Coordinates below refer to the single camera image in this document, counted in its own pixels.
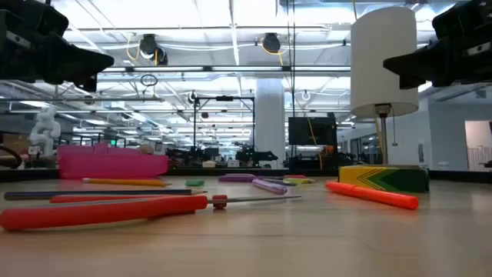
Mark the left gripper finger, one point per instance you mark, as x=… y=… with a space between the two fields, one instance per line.
x=77 y=71
x=77 y=52

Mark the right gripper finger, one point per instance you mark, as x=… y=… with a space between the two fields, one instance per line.
x=419 y=54
x=419 y=75

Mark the pink plastic pencil case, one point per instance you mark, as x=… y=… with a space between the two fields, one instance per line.
x=113 y=165

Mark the yellow green crayon box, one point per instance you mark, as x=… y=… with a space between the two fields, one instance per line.
x=384 y=179

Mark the yellow orange pencil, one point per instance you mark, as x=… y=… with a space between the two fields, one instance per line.
x=123 y=182

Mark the dark grey pencil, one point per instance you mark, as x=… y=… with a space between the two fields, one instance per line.
x=96 y=193

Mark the orange highlighter marker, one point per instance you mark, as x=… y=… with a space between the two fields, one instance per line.
x=373 y=195

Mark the pink red eraser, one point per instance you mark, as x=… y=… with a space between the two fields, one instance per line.
x=295 y=176

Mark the green eraser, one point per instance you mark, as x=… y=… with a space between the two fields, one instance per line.
x=195 y=182

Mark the purple pen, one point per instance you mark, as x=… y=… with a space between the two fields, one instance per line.
x=269 y=187

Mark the small purple object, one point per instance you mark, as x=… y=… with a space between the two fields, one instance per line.
x=236 y=177

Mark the black background robot arm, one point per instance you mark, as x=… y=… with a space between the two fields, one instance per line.
x=253 y=155

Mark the white shade table lamp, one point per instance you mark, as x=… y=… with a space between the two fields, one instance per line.
x=369 y=57

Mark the brown cardboard box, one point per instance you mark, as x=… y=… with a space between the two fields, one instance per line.
x=15 y=142

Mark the black monitor screen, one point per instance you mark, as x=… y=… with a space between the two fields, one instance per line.
x=312 y=131

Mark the white round pillar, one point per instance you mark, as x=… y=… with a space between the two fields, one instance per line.
x=270 y=123

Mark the black metal frame rig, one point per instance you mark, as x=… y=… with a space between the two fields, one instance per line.
x=225 y=98

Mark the black aluminium table frame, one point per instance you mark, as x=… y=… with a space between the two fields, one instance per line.
x=215 y=172

